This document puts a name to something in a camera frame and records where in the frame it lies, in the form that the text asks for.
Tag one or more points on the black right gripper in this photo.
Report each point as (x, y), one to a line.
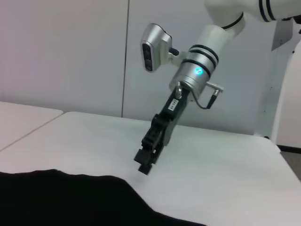
(168, 117)

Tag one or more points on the black shirt with FREE print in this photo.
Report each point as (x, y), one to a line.
(70, 202)

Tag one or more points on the white and silver right robot arm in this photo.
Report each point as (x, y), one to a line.
(209, 44)

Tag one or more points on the white robot torso column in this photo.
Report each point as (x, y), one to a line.
(289, 94)

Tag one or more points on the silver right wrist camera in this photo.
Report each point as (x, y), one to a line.
(154, 44)

